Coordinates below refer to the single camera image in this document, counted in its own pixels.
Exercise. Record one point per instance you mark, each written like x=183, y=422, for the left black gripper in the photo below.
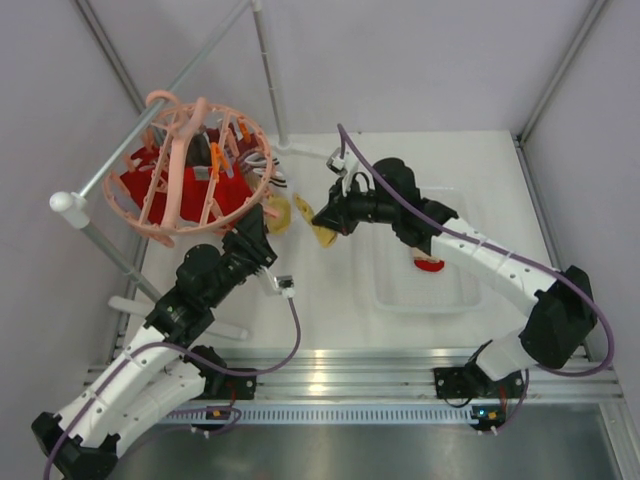
x=250, y=234

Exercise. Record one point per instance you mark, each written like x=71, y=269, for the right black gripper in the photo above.
x=336, y=215

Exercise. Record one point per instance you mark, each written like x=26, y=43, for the yellow sock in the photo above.
x=279, y=222
x=325, y=237

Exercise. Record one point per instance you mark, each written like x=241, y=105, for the pink round clip hanger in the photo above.
x=179, y=122

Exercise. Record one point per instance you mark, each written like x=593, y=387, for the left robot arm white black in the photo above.
x=162, y=367

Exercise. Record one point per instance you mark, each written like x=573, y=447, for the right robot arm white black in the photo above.
x=555, y=303

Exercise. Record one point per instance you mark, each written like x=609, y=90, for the red sock white cuff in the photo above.
x=244, y=148

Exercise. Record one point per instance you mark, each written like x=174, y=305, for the white perforated plastic basket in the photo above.
x=398, y=285

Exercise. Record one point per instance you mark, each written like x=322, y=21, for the red white patterned sock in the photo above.
x=426, y=262

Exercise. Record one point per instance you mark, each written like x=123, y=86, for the orange clothes peg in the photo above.
x=220, y=161

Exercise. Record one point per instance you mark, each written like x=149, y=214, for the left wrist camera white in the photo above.
x=275, y=285

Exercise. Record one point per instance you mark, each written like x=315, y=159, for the aluminium mounting rail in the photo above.
x=395, y=386

